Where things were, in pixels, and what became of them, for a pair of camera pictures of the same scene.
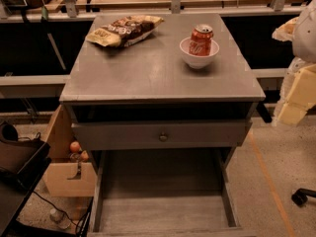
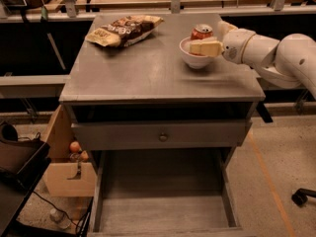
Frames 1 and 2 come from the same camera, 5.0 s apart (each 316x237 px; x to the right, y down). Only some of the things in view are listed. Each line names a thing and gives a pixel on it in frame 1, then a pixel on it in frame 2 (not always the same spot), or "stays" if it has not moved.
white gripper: (306, 37) to (234, 44)
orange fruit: (74, 147) stays
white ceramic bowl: (196, 60) stays
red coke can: (200, 40) stays
